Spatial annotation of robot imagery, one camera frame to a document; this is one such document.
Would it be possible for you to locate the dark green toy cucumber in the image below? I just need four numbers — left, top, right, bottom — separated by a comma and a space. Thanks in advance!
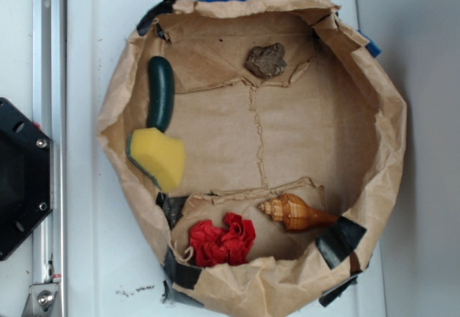
147, 56, 175, 132

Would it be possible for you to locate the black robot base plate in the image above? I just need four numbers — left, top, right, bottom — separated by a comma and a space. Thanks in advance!
1, 98, 52, 261

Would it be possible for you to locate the orange spiral conch shell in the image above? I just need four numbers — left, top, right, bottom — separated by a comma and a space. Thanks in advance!
258, 193, 339, 231

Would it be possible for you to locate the brown paper bag tray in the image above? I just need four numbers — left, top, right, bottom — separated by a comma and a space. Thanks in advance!
98, 0, 407, 316

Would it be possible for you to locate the blue tape piece right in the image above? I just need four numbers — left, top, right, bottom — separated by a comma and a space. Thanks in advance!
358, 29, 382, 58

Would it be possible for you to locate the crumpled red paper ball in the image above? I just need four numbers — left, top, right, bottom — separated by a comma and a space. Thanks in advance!
189, 213, 256, 267

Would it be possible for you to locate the yellow sponge with green pad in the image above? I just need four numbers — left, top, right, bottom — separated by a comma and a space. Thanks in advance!
126, 128, 185, 193

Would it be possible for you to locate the brown rough rock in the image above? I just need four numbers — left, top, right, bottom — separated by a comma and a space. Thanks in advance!
244, 42, 287, 79

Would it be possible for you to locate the aluminium extrusion rail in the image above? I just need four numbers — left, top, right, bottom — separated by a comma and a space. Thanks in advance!
32, 0, 68, 316

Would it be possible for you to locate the metal corner bracket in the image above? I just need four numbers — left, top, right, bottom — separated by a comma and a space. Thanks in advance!
22, 282, 61, 317

